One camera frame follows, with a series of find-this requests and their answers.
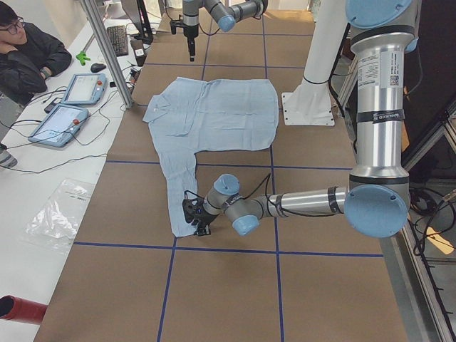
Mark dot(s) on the lower blue teach pendant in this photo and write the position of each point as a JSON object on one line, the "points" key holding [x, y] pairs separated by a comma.
{"points": [[59, 126]]}

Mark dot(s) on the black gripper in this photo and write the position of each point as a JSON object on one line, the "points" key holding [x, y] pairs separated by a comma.
{"points": [[201, 217], [190, 31]]}

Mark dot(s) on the seated person in black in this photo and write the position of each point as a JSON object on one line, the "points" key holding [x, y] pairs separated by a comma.
{"points": [[29, 56]]}

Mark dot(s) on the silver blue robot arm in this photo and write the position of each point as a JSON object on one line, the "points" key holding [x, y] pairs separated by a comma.
{"points": [[376, 201], [224, 16]]}

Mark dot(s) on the red cylinder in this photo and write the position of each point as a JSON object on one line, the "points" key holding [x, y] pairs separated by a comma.
{"points": [[22, 310]]}

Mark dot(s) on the upper blue teach pendant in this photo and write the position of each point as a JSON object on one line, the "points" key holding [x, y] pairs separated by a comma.
{"points": [[85, 89]]}

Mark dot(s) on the light blue button shirt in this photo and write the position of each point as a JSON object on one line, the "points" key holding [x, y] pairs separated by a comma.
{"points": [[191, 116]]}

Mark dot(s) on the small black phone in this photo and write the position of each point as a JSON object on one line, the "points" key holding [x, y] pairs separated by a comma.
{"points": [[52, 105]]}

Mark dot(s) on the aluminium frame post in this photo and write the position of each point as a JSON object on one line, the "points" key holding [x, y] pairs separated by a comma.
{"points": [[101, 36]]}

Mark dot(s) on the white pedestal column base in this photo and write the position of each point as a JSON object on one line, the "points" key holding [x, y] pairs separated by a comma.
{"points": [[310, 103]]}

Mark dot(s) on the green plastic tool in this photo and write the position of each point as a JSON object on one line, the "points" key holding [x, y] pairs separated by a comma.
{"points": [[82, 58]]}

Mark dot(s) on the blue teach pendant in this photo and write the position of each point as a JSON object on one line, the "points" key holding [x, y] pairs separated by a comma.
{"points": [[85, 89], [59, 126]]}

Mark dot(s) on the black computer mouse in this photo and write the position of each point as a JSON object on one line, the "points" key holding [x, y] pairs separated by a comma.
{"points": [[97, 67]]}

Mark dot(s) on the clear plastic bag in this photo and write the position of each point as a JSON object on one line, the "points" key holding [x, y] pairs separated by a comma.
{"points": [[56, 224]]}

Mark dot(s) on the black keyboard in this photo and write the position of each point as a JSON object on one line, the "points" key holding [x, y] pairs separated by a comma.
{"points": [[119, 39]]}

